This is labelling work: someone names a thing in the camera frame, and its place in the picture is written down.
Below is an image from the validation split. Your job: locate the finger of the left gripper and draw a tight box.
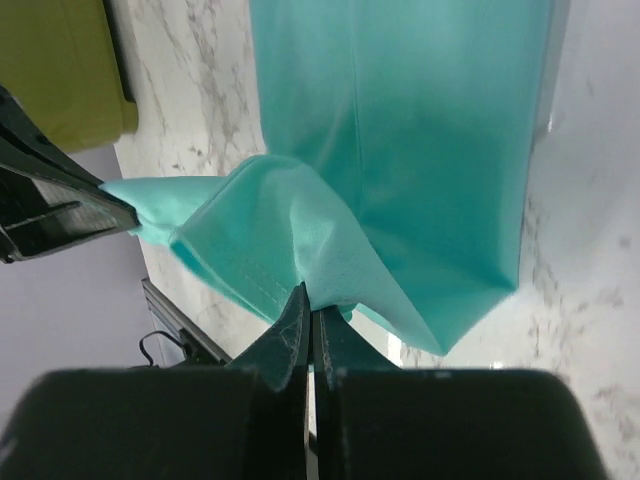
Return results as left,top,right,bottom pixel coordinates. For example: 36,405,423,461
1,167,138,263
1,88,139,230

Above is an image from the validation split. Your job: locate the olive green plastic bin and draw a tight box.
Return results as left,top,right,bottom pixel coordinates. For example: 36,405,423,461
1,0,138,153

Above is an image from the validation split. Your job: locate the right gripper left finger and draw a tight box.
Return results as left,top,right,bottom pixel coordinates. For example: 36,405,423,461
1,285,309,479

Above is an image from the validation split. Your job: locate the teal t shirt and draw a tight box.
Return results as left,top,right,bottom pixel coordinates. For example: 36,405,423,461
105,1,553,355

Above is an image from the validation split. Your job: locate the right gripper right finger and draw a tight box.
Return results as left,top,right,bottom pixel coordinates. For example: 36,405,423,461
312,307,607,479

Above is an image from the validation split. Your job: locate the aluminium extrusion rail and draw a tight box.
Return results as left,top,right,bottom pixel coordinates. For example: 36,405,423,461
138,278,232,367

